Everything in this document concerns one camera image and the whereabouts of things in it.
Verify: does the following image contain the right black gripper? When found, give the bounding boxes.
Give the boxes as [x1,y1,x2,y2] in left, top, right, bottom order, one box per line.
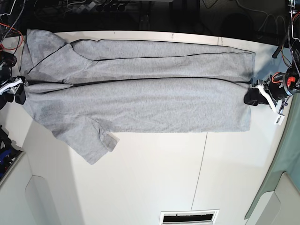
[0,76,28,105]

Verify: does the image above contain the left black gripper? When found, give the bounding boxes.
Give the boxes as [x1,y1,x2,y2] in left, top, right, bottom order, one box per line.
[244,80,285,110]

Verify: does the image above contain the grey t-shirt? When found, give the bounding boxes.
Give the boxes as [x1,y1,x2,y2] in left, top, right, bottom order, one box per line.
[21,30,255,164]

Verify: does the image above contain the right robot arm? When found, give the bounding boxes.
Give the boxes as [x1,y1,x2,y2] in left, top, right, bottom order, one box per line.
[0,0,28,108]

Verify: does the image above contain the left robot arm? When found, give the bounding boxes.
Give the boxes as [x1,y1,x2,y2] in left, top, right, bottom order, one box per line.
[244,0,300,113]

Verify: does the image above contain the white floor vent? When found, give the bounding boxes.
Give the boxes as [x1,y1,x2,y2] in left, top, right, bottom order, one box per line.
[159,209,219,225]

